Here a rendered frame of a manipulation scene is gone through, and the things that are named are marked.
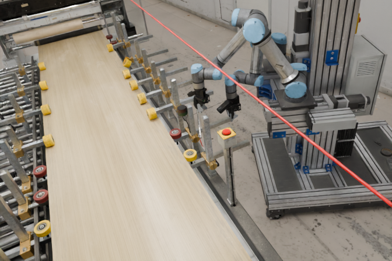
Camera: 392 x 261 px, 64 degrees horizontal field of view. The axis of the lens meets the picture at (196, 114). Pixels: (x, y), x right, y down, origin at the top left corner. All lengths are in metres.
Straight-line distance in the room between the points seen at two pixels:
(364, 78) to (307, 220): 1.17
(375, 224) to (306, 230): 0.51
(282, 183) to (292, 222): 0.31
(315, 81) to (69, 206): 1.71
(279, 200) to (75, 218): 1.46
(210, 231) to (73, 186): 0.86
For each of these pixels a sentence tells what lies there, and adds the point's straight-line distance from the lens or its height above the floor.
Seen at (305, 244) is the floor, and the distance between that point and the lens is 2.62.
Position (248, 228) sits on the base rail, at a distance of 1.80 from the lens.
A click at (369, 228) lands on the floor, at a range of 2.81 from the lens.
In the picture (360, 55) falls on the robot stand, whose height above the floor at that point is 1.23.
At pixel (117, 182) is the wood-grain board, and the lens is 1.89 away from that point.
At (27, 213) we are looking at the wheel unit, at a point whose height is 0.86.
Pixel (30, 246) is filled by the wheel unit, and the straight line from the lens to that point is 1.92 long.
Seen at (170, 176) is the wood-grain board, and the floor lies 0.90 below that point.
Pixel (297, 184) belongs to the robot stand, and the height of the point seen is 0.21.
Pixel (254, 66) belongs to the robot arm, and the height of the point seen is 1.23.
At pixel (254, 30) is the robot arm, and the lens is 1.73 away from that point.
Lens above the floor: 2.18
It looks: 35 degrees down
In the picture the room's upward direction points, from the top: 8 degrees counter-clockwise
